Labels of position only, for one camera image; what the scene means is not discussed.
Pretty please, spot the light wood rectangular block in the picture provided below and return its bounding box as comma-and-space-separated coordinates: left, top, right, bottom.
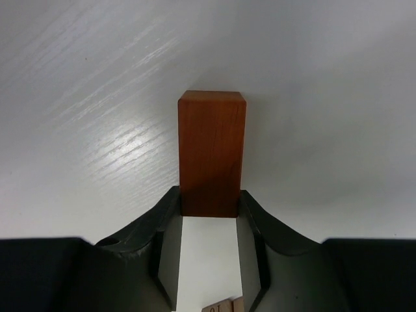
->
201, 296, 244, 312

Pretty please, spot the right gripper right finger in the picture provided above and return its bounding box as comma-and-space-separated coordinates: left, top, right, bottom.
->
237, 190, 324, 311

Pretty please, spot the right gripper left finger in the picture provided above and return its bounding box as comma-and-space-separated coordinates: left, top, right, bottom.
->
96, 187, 182, 311

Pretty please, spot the red small wood block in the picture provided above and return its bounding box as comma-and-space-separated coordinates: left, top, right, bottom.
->
177, 90, 246, 218

